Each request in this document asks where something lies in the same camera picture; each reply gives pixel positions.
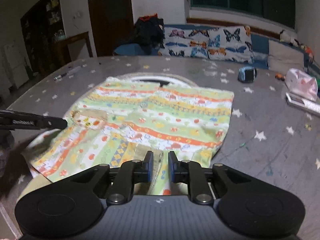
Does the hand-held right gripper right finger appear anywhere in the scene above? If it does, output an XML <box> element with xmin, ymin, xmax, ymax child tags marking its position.
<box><xmin>168</xmin><ymin>151</ymin><xmax>254</xmax><ymax>205</ymax></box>

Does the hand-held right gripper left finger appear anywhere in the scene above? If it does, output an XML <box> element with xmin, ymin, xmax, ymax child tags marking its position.
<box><xmin>67</xmin><ymin>151</ymin><xmax>154</xmax><ymax>205</ymax></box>

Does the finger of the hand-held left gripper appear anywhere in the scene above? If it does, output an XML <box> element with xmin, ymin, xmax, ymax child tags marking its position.
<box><xmin>37</xmin><ymin>115</ymin><xmax>68</xmax><ymax>130</ymax></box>

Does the patterned green orange garment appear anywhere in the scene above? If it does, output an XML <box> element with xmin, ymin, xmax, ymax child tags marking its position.
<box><xmin>24</xmin><ymin>77</ymin><xmax>235</xmax><ymax>196</ymax></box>

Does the black clothes pile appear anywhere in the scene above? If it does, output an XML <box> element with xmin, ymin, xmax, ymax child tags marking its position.
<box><xmin>134</xmin><ymin>14</ymin><xmax>165</xmax><ymax>54</ymax></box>

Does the clear black pen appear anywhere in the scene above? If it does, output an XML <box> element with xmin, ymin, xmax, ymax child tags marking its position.
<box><xmin>53</xmin><ymin>65</ymin><xmax>86</xmax><ymax>81</ymax></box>

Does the white cabinet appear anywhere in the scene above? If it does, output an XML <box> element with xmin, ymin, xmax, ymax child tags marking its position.
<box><xmin>2</xmin><ymin>44</ymin><xmax>26</xmax><ymax>88</ymax></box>

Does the wooden side table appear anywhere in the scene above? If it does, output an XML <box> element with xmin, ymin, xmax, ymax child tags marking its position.
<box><xmin>54</xmin><ymin>32</ymin><xmax>93</xmax><ymax>66</ymax></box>

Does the dark wooden shelf cabinet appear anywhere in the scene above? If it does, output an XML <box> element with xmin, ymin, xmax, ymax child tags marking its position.
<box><xmin>20</xmin><ymin>0</ymin><xmax>66</xmax><ymax>78</ymax></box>

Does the round white table insert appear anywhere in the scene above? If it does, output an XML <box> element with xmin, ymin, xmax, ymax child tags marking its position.
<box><xmin>117</xmin><ymin>73</ymin><xmax>198</xmax><ymax>89</ymax></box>

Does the grey star tablecloth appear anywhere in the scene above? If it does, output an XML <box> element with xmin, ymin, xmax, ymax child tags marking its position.
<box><xmin>0</xmin><ymin>55</ymin><xmax>320</xmax><ymax>240</ymax></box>

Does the brown wooden door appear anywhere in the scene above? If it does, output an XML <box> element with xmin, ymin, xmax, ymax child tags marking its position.
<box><xmin>86</xmin><ymin>0</ymin><xmax>135</xmax><ymax>57</ymax></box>

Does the butterfly print pillow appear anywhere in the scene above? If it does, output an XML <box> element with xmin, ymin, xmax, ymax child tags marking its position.
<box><xmin>157</xmin><ymin>27</ymin><xmax>212</xmax><ymax>58</ymax></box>
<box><xmin>207</xmin><ymin>25</ymin><xmax>255</xmax><ymax>64</ymax></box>

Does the white flat device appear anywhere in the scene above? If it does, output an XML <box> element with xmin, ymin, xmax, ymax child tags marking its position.
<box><xmin>285</xmin><ymin>92</ymin><xmax>320</xmax><ymax>117</ymax></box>

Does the blue sofa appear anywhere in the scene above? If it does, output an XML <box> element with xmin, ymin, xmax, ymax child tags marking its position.
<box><xmin>112</xmin><ymin>24</ymin><xmax>320</xmax><ymax>73</ymax></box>

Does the white pink tissue pack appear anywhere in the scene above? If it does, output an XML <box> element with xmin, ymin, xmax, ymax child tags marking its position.
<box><xmin>285</xmin><ymin>68</ymin><xmax>319</xmax><ymax>102</ymax></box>

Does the grey pillow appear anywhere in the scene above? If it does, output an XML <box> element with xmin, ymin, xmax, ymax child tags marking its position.
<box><xmin>267</xmin><ymin>40</ymin><xmax>306</xmax><ymax>72</ymax></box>

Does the black white plush toy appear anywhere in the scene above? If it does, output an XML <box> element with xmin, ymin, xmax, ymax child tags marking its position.
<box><xmin>279</xmin><ymin>29</ymin><xmax>301</xmax><ymax>46</ymax></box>

